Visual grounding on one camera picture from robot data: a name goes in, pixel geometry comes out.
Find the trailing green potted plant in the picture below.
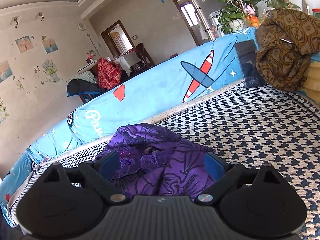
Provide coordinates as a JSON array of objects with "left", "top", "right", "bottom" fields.
[{"left": 212, "top": 0, "right": 260, "bottom": 34}]

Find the brown framed doorway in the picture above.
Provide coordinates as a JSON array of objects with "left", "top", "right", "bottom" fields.
[{"left": 101, "top": 20, "right": 135, "bottom": 57}]

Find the grey striped bedding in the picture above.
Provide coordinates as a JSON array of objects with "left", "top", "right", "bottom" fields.
[{"left": 72, "top": 70, "right": 98, "bottom": 84}]

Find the blue wall picture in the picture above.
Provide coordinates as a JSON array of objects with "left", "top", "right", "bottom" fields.
[{"left": 41, "top": 38, "right": 59, "bottom": 54}]

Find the door with bright window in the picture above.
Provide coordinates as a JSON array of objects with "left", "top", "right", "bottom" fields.
[{"left": 168, "top": 0, "right": 208, "bottom": 45}]

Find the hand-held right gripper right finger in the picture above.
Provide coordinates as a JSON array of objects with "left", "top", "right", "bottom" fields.
[{"left": 195, "top": 152, "right": 280, "bottom": 204}]

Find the lavender pot wall sticker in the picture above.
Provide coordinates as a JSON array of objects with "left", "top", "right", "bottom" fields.
[{"left": 42, "top": 59, "right": 62, "bottom": 82}]

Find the blue printed sofa cover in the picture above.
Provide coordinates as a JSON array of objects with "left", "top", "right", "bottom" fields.
[{"left": 0, "top": 26, "right": 265, "bottom": 228}]

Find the pale wall picture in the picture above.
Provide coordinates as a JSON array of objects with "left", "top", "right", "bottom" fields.
[{"left": 0, "top": 60, "right": 13, "bottom": 83}]

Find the white appliance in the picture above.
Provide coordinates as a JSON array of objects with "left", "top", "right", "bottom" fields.
[{"left": 207, "top": 9, "right": 225, "bottom": 39}]

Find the table with white cloth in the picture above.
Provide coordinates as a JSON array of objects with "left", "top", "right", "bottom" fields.
[{"left": 114, "top": 51, "right": 140, "bottom": 77}]

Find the blue yellow printed cushion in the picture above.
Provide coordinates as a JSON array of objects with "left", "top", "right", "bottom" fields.
[{"left": 301, "top": 52, "right": 320, "bottom": 105}]

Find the wooden chair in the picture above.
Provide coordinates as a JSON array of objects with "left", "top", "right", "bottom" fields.
[{"left": 130, "top": 42, "right": 155, "bottom": 73}]

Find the brown patterned cloth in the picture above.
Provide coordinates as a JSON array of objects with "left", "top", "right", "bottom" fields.
[{"left": 255, "top": 7, "right": 320, "bottom": 92}]

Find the tree wall picture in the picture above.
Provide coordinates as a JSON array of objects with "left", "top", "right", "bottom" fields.
[{"left": 15, "top": 35, "right": 34, "bottom": 53}]

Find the houndstooth sofa mat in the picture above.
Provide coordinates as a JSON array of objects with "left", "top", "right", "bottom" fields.
[{"left": 7, "top": 80, "right": 320, "bottom": 240}]

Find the purple floral garment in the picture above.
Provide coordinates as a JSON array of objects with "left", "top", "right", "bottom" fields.
[{"left": 95, "top": 124, "right": 218, "bottom": 197}]

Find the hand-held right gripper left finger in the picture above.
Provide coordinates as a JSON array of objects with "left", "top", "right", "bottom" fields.
[{"left": 41, "top": 151, "right": 129, "bottom": 204}]

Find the dark jacket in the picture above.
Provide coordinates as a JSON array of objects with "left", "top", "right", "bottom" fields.
[{"left": 66, "top": 79, "right": 100, "bottom": 97}]

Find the black tablet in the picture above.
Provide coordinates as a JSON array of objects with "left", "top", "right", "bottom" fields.
[{"left": 234, "top": 39, "right": 267, "bottom": 88}]

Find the red floral cloth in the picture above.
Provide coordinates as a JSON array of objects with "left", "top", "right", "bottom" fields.
[{"left": 97, "top": 57, "right": 122, "bottom": 89}]

